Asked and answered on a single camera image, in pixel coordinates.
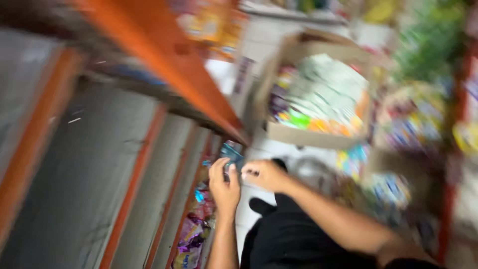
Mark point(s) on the person's left hand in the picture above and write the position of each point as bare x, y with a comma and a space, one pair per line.
223, 188

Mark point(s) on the shelf of colourful snack bags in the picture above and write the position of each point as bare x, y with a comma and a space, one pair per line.
422, 123

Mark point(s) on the person's black shoe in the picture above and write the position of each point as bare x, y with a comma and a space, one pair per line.
261, 206

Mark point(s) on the person's right hand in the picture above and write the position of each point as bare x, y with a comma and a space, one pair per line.
266, 175

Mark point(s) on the person's right fingers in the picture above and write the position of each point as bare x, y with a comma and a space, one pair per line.
251, 172

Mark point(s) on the cardboard carton of colourful packets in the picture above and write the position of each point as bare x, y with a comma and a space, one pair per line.
317, 93

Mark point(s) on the yellow snack packets on shelf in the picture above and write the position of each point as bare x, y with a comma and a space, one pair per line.
213, 26

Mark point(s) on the orange and grey metal shelf rack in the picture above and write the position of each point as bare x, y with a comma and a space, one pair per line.
112, 130

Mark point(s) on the row of purple snack packets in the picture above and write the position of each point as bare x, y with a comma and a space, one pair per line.
194, 231

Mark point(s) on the person's black trousers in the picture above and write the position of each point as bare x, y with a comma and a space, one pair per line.
295, 239

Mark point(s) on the blue snack packet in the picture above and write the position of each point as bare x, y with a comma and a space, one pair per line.
231, 153

